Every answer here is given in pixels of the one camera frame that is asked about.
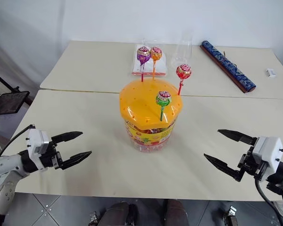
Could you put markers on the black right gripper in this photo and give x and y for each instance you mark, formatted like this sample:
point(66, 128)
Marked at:
point(251, 164)

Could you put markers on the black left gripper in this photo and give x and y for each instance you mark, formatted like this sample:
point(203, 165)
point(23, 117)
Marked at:
point(52, 156)

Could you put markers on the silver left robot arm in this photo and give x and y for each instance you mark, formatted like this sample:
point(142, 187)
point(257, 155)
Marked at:
point(0, 167)

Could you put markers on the lollipop jar with orange lid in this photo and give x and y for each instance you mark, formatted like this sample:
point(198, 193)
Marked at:
point(141, 101)

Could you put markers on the green wrapped lollipop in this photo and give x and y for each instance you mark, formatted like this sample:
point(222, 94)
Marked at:
point(163, 98)

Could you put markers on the red wrapped lollipop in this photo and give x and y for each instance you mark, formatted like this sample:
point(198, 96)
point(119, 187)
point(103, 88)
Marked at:
point(183, 71)

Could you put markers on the purple wrapped lollipop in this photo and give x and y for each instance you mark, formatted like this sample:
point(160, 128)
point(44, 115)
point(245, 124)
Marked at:
point(143, 54)

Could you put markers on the orange wrapped lollipop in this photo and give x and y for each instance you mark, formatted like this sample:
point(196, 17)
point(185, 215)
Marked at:
point(156, 53)

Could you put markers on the black tablet screen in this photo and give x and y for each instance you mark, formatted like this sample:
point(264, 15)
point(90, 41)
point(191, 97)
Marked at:
point(8, 102)

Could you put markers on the long blue patterned scroll box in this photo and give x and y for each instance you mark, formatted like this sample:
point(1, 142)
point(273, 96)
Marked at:
point(228, 66)

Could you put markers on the small white box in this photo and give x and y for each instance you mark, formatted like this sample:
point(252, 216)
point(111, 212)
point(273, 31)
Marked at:
point(271, 73)

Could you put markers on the clear plastic packet white contents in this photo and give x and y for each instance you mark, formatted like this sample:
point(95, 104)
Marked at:
point(161, 68)

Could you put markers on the clear plastic cup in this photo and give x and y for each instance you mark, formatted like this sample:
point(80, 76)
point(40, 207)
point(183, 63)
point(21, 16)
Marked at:
point(181, 54)

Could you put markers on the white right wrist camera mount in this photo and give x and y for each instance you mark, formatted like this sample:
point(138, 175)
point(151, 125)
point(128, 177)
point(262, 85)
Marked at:
point(268, 150)

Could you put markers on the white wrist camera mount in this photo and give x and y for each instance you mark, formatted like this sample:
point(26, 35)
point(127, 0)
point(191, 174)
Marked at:
point(36, 143)
point(268, 150)

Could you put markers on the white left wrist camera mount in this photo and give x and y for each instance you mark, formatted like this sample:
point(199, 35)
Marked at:
point(36, 143)

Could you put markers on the small metal bracket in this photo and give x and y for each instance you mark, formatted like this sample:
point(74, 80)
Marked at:
point(230, 215)

